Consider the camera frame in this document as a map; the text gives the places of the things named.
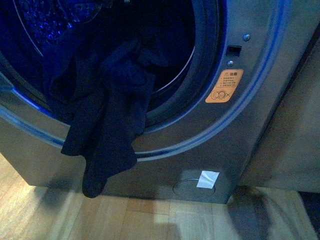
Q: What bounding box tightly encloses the grey front-load washing machine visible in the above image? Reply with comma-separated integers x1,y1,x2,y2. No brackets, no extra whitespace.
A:
0,0,320,204

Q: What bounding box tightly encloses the white tape label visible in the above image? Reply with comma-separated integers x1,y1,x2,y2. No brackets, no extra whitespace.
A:
196,170,220,189

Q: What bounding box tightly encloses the upper latch screw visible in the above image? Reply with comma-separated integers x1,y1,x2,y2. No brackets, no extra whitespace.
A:
242,34,251,42

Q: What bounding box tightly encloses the lower latch screw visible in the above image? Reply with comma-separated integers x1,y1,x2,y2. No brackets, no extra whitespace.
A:
227,60,234,67

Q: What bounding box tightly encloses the latch screw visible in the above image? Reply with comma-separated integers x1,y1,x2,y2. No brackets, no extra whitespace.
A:
242,34,251,42
227,60,234,67

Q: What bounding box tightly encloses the beige side cabinet panel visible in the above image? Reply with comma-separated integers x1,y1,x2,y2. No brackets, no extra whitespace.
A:
240,29,320,193

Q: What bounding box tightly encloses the round filter cover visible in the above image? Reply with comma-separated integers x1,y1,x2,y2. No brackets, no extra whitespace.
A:
172,178,216,200

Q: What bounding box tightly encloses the dark navy garment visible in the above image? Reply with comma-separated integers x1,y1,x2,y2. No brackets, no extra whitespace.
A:
43,9,193,198

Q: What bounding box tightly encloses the black rubber door gasket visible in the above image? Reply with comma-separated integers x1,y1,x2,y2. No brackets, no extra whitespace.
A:
0,0,225,138

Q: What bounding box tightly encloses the orange warning sticker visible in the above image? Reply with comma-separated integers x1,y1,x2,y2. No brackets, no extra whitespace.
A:
205,69,244,103

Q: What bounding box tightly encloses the steel perforated drum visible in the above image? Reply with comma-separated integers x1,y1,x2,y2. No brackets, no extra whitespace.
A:
13,0,104,65

